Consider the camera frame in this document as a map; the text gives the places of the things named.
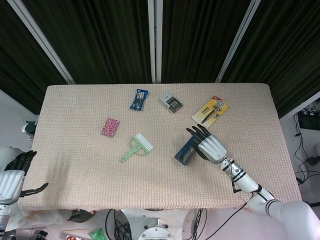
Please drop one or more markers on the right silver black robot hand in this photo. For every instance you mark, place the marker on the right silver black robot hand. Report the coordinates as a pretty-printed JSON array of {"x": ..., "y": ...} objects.
[{"x": 212, "y": 148}]

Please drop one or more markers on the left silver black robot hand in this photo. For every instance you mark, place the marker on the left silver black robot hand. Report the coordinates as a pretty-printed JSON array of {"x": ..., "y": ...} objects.
[{"x": 10, "y": 183}]

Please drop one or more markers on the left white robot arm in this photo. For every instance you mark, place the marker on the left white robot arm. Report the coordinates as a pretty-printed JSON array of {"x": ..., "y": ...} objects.
[{"x": 3, "y": 215}]

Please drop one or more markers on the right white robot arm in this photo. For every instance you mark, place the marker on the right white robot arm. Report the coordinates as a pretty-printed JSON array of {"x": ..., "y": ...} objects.
[{"x": 272, "y": 205}]

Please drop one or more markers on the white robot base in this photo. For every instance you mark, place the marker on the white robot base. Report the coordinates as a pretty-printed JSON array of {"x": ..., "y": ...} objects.
[{"x": 155, "y": 225}]

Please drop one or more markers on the razor on yellow card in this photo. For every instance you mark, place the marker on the razor on yellow card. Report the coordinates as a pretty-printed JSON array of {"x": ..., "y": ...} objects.
[{"x": 211, "y": 111}]

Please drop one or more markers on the grey date stamp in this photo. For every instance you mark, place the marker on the grey date stamp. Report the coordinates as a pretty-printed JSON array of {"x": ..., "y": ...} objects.
[{"x": 168, "y": 100}]

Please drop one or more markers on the green brush white bristles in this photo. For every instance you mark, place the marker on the green brush white bristles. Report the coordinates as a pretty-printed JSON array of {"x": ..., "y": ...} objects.
[{"x": 140, "y": 147}]

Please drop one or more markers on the blue cookie packet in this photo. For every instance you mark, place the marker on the blue cookie packet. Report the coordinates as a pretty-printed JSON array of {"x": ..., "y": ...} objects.
[{"x": 139, "y": 100}]

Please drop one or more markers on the pink woven tablecloth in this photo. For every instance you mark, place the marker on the pink woven tablecloth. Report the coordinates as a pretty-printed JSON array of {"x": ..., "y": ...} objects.
[{"x": 100, "y": 182}]

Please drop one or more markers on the green packet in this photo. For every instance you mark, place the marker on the green packet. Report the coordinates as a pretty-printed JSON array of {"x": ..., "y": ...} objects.
[{"x": 96, "y": 234}]

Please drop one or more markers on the black electronics box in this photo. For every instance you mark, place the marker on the black electronics box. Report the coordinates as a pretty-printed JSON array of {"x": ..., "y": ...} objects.
[{"x": 308, "y": 120}]

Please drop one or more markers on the pink patterned tissue pack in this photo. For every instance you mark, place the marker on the pink patterned tissue pack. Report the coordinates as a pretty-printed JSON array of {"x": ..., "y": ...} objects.
[{"x": 110, "y": 127}]

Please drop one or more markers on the black curtain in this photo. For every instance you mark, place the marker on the black curtain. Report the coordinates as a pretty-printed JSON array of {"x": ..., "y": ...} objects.
[{"x": 105, "y": 37}]

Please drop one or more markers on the white slanted frame pole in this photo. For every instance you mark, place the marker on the white slanted frame pole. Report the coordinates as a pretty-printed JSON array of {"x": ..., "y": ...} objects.
[
  {"x": 42, "y": 42},
  {"x": 237, "y": 40}
]

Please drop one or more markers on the white vertical frame pole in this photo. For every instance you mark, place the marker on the white vertical frame pole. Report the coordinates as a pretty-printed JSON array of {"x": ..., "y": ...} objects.
[{"x": 155, "y": 40}]

